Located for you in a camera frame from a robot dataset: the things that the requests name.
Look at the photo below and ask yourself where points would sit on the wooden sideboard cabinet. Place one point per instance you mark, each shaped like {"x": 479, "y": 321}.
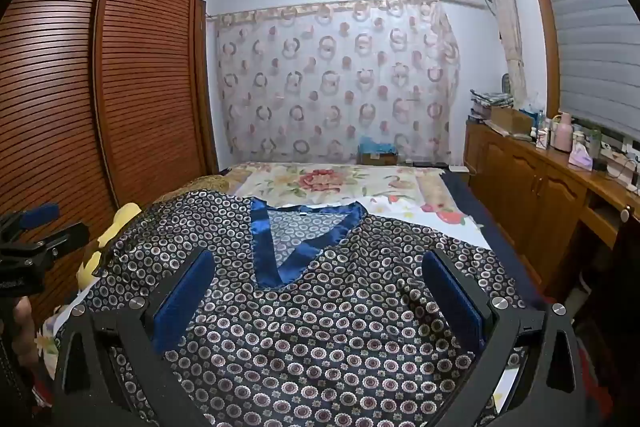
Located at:
{"x": 530, "y": 187}

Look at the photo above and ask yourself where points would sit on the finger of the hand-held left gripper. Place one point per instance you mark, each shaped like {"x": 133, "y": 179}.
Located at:
{"x": 67, "y": 235}
{"x": 42, "y": 212}

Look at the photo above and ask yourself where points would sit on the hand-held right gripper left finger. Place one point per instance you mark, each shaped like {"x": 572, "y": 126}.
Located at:
{"x": 184, "y": 294}

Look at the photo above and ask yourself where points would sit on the person's left hand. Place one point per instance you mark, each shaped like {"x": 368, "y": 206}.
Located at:
{"x": 22, "y": 324}

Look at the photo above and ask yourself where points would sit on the white strawberry print sheet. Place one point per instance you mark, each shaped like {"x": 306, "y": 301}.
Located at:
{"x": 450, "y": 217}

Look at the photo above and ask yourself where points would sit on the small cardboard box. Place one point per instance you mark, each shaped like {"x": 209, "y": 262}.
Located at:
{"x": 377, "y": 158}

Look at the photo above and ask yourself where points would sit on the pile of folded cloths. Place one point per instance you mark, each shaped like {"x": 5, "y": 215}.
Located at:
{"x": 490, "y": 102}

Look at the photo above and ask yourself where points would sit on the pink thermos jug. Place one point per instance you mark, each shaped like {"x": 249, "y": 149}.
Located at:
{"x": 562, "y": 134}

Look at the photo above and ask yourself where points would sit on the purple tissue pack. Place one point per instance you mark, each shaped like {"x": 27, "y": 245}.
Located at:
{"x": 581, "y": 157}

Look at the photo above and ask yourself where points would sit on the blue plastic bag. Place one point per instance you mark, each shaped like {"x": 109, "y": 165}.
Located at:
{"x": 377, "y": 144}

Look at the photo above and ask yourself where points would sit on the flat brown cardboard box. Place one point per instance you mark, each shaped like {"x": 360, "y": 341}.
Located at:
{"x": 510, "y": 119}

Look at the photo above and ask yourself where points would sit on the cream lace curtain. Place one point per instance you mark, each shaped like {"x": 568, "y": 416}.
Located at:
{"x": 507, "y": 32}

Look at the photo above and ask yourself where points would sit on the grey window blind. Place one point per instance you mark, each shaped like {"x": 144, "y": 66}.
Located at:
{"x": 595, "y": 42}

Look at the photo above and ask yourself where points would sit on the sheer circle print curtain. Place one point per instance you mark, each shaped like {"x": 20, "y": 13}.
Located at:
{"x": 325, "y": 82}

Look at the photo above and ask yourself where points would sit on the yellow plush toy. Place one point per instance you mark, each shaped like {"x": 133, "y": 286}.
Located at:
{"x": 125, "y": 218}

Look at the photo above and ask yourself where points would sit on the green bottle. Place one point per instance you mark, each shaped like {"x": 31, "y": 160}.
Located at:
{"x": 596, "y": 142}

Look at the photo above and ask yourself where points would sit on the cream floral bedspread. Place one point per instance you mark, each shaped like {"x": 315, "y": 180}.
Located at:
{"x": 320, "y": 179}

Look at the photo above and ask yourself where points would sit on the dark patterned satin shirt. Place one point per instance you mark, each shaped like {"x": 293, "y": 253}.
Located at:
{"x": 300, "y": 332}

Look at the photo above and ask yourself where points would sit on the golden embroidered cloth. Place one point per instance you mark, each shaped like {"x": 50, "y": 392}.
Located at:
{"x": 210, "y": 184}

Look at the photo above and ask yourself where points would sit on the brown louvered wooden wardrobe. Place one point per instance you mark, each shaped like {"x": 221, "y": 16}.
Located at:
{"x": 145, "y": 82}

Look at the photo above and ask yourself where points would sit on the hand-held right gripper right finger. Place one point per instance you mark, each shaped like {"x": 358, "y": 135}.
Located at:
{"x": 452, "y": 302}

